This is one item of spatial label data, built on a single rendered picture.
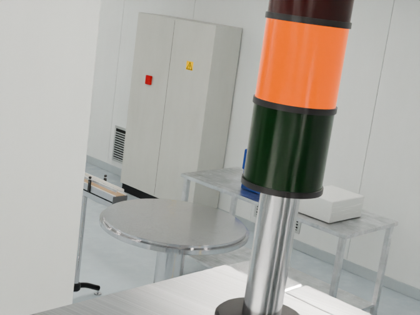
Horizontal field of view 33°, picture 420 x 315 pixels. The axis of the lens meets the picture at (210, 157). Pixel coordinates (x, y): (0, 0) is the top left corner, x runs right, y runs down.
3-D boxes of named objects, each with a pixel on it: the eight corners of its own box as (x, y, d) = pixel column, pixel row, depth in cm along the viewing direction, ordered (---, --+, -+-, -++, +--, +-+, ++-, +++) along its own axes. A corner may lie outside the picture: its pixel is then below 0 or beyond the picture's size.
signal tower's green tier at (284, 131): (289, 197, 41) (302, 114, 40) (226, 175, 44) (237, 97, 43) (337, 189, 44) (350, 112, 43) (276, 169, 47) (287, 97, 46)
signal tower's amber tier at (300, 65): (302, 111, 40) (317, 23, 39) (237, 95, 43) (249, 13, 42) (351, 110, 43) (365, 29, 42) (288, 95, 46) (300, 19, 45)
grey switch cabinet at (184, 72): (188, 222, 753) (214, 25, 709) (117, 190, 832) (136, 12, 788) (216, 216, 784) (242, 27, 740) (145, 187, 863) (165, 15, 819)
